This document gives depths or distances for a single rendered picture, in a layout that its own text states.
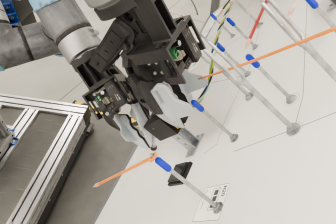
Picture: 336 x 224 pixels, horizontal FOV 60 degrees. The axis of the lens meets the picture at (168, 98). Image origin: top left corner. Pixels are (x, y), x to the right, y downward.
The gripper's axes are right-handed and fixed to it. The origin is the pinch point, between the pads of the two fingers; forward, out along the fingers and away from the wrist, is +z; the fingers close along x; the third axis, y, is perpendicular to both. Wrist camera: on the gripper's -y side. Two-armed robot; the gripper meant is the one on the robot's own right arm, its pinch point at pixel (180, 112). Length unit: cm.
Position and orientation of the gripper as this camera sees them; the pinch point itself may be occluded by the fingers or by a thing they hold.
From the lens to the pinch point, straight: 45.7
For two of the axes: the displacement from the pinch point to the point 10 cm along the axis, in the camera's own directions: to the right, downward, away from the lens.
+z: 4.6, 7.1, 5.4
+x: 4.2, -7.0, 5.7
